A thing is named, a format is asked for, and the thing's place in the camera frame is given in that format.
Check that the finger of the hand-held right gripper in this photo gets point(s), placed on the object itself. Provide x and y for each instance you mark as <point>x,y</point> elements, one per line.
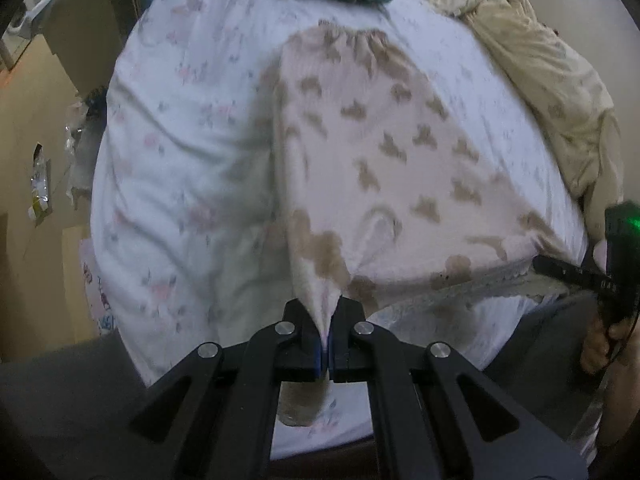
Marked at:
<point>565,272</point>

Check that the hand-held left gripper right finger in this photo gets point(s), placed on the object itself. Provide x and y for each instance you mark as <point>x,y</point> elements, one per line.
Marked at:
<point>333,360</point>

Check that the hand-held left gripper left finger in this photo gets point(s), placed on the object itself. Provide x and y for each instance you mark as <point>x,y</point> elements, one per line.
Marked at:
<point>315,360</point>

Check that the white brown-print pants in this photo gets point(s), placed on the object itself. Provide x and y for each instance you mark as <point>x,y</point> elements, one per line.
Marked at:
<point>360,160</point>

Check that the person's right forearm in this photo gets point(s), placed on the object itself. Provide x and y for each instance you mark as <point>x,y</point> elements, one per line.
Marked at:
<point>625,410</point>

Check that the person's right hand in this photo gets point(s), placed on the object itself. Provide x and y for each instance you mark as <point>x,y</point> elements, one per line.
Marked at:
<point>597,347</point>

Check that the person's right leg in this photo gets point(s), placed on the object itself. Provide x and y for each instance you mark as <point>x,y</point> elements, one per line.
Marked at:
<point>540,350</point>

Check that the person's leg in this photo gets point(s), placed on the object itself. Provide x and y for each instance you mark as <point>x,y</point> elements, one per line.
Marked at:
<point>540,350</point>
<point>65,400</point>

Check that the cream quilt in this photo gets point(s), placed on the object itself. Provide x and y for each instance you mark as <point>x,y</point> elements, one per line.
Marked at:
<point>545,75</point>

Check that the printed floor mat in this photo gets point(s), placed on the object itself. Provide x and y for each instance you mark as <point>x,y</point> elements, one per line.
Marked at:
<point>97,285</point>

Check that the white floral bed sheet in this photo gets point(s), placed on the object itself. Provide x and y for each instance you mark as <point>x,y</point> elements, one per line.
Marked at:
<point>200,160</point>

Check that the person's left leg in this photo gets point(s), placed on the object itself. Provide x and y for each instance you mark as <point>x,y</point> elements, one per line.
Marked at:
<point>65,400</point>

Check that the clear plastic bag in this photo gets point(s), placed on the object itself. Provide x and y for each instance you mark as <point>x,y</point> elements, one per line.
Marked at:
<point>82,135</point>

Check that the snack packet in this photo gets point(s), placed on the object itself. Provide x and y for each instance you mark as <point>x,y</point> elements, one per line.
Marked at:
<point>39,185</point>

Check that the cardboard box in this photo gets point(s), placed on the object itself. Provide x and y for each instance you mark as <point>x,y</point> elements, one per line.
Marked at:
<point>85,25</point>

